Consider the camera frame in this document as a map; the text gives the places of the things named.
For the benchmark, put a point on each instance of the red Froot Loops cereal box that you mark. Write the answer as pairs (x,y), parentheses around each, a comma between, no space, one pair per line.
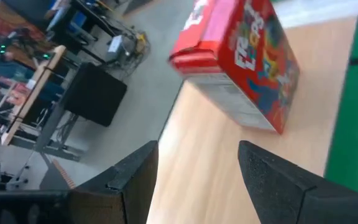
(244,46)

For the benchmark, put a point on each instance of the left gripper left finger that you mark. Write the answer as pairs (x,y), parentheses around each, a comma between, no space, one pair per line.
(129,186)

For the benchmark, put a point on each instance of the wooden top metal desk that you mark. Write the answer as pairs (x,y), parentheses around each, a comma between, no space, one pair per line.
(57,55)

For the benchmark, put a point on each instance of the blue chair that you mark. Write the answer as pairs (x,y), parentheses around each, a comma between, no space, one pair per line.
(78,20)

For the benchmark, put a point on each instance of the black rectangular cabinet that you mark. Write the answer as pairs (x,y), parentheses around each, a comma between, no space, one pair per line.
(95,93)

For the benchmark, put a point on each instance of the grey power adapter box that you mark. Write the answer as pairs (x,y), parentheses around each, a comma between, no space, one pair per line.
(116,46)

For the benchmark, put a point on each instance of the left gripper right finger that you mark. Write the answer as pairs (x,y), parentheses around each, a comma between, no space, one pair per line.
(291,199)

